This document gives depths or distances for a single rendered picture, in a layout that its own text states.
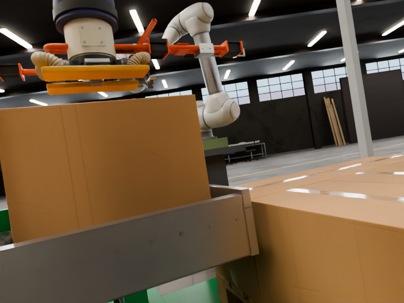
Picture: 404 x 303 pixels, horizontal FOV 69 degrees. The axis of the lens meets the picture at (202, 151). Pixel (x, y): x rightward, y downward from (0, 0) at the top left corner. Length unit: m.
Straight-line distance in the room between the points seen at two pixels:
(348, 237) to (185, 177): 0.52
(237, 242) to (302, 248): 0.19
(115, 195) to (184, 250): 0.27
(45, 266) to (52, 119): 0.40
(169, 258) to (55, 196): 0.37
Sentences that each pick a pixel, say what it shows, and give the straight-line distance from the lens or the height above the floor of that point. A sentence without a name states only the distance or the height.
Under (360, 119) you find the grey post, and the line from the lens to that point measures 4.47.
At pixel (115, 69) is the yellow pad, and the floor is 1.06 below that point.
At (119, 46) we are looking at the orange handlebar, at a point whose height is 1.19.
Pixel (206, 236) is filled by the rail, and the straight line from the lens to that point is 0.89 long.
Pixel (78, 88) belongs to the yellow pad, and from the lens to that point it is 1.24.
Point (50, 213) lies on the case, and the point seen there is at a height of 0.64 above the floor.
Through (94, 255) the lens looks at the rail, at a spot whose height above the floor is 0.53.
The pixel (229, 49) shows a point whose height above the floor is 1.17.
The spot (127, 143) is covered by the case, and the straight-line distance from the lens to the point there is 0.96.
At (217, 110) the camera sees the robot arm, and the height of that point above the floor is 0.98.
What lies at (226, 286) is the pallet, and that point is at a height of 0.11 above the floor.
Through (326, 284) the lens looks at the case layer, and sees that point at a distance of 0.90.
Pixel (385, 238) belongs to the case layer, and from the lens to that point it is 0.72.
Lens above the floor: 0.75
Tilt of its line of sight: level
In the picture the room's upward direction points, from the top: 9 degrees counter-clockwise
